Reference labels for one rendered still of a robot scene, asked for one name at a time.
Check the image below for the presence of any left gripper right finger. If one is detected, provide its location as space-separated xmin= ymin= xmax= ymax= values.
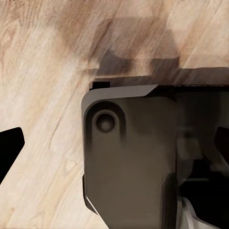
xmin=214 ymin=127 xmax=229 ymax=165

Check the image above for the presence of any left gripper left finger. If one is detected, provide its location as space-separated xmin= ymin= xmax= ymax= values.
xmin=0 ymin=127 xmax=25 ymax=184

